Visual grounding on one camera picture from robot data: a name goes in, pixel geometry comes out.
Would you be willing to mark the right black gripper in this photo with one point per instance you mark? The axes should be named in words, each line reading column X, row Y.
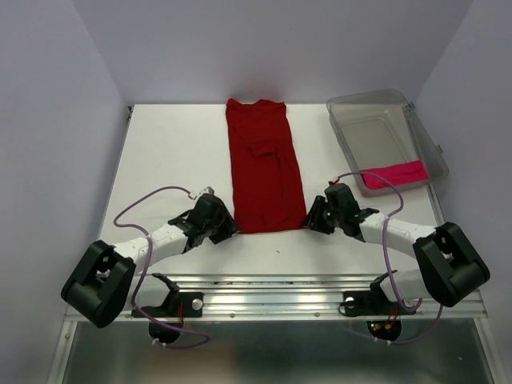
column 313, row 219

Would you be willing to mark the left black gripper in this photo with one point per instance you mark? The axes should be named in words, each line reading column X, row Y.
column 229, row 226

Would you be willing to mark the dark red t shirt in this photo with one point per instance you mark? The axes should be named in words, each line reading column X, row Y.
column 267, row 184

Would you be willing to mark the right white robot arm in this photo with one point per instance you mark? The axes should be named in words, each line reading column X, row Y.
column 449, row 267

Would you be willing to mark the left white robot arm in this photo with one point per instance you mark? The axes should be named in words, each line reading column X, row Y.
column 101, row 284

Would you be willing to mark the pink rolled t shirt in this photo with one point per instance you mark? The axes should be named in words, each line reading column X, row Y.
column 398, row 175

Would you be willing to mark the clear plastic bin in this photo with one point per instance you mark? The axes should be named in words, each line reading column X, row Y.
column 380, row 128

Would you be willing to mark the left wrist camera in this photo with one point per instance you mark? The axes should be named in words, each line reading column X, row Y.
column 198, row 194

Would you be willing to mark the aluminium rail frame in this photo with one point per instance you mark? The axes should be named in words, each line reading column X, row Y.
column 283, row 329

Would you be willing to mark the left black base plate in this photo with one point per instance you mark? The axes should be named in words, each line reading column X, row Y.
column 177, row 305

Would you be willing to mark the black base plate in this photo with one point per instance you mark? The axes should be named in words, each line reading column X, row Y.
column 177, row 305
column 357, row 303

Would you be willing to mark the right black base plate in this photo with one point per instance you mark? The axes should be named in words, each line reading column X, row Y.
column 357, row 303

